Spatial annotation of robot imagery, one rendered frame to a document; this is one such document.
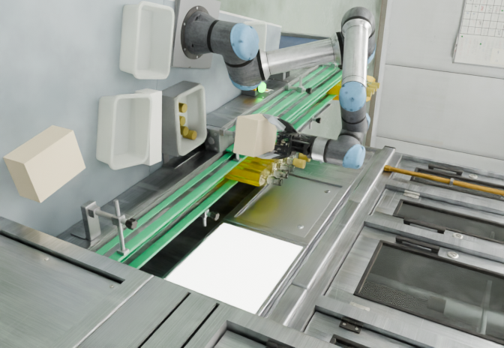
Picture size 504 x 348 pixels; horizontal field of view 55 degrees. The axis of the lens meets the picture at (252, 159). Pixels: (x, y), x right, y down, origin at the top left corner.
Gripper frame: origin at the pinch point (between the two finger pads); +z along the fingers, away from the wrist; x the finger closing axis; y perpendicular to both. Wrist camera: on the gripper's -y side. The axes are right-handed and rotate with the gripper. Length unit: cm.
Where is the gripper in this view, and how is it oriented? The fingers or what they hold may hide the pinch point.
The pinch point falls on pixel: (260, 135)
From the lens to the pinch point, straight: 163.4
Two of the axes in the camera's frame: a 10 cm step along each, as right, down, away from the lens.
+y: -4.6, 1.4, -8.8
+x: -1.3, 9.7, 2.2
